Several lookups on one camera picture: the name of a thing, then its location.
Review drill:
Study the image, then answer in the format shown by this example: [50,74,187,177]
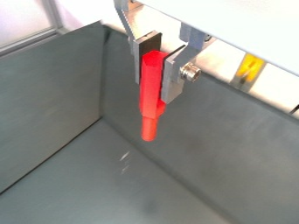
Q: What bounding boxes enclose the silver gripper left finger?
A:
[114,0,163,84]

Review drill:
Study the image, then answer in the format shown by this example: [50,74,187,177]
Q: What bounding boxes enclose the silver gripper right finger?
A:
[162,24,206,103]

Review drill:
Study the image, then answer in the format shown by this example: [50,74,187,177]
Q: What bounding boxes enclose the red peg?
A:
[139,51,167,142]

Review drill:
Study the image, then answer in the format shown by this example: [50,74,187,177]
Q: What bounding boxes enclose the yellow connector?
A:
[238,53,266,84]

